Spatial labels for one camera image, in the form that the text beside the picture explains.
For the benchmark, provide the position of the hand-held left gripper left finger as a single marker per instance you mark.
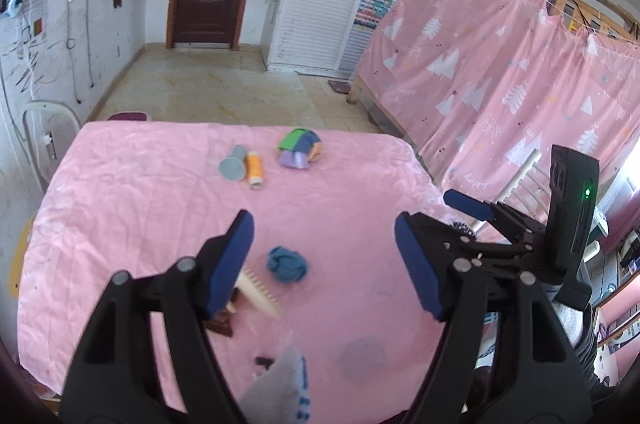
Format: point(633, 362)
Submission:
point(227, 264)

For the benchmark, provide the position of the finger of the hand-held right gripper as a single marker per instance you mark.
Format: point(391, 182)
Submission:
point(500, 251)
point(467, 204)

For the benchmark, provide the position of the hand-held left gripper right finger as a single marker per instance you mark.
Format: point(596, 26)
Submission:
point(420, 269)

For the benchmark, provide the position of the cream comb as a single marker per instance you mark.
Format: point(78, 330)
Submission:
point(260, 291)

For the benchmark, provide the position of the grey patterned sock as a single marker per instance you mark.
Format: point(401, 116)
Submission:
point(285, 389)

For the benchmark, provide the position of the person's right forearm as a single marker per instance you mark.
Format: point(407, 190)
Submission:
point(575, 329)

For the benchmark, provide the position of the white railing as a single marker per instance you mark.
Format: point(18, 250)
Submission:
point(520, 184)

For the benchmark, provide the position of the blue cloth ball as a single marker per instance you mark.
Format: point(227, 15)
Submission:
point(287, 265)

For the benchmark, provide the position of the dark brown wrapper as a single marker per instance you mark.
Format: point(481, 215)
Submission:
point(220, 325)

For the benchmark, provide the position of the orange thread spool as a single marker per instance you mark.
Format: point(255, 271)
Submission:
point(254, 168)

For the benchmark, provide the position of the grey plastic cup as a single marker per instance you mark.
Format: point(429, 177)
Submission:
point(234, 163)

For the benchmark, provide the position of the small dark scrap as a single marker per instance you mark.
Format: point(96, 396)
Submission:
point(263, 361)

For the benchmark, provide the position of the pink bed sheet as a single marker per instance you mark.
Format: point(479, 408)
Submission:
point(325, 214)

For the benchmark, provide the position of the pink tree print curtain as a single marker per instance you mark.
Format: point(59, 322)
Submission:
point(500, 78)

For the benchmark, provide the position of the multicoloured cloth bundle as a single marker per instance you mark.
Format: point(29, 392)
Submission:
point(299, 147)

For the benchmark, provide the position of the floor scale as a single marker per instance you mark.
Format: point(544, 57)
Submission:
point(340, 85)

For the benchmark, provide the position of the purple stool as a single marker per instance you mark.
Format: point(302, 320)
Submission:
point(127, 116)

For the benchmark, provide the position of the yellow stool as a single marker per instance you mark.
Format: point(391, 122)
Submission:
point(21, 259)

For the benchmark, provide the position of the white plastic chair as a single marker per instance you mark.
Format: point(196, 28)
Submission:
point(47, 133)

